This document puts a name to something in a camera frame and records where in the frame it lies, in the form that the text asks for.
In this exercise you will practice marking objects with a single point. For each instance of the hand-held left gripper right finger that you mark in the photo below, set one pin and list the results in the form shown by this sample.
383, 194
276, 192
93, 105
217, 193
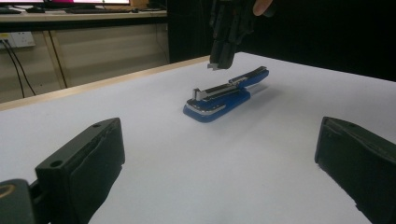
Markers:
358, 161

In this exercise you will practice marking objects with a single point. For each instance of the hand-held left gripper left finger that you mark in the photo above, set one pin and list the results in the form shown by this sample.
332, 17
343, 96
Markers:
93, 168

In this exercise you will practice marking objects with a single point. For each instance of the blue stapler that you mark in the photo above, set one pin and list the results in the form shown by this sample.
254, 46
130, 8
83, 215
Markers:
219, 101

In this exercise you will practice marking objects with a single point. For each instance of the black keyboard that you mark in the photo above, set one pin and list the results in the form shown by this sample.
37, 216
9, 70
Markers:
98, 10

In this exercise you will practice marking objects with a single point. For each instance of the computer monitor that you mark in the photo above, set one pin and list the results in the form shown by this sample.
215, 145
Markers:
20, 1
90, 1

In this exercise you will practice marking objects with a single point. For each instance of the beige background desk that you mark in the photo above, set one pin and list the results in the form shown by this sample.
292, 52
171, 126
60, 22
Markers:
84, 16

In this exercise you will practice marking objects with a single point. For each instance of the black computer mouse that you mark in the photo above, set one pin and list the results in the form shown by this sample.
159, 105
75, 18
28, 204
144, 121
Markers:
35, 9

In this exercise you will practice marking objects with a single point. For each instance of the white wall socket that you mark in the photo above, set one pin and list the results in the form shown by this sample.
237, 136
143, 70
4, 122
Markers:
18, 39

